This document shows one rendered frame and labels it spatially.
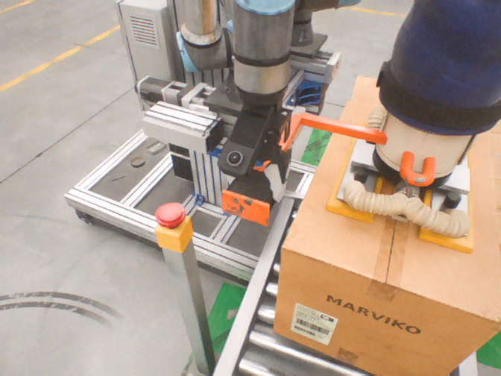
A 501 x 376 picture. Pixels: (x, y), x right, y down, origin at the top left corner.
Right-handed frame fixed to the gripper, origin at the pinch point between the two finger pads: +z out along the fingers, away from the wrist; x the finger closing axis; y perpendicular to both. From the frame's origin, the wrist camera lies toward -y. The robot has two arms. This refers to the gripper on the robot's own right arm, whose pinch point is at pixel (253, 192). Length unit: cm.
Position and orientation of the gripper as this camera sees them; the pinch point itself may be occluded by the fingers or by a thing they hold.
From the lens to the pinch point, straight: 62.7
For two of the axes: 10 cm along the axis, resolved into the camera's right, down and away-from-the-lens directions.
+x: -9.2, -2.8, 2.8
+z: 0.0, 7.1, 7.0
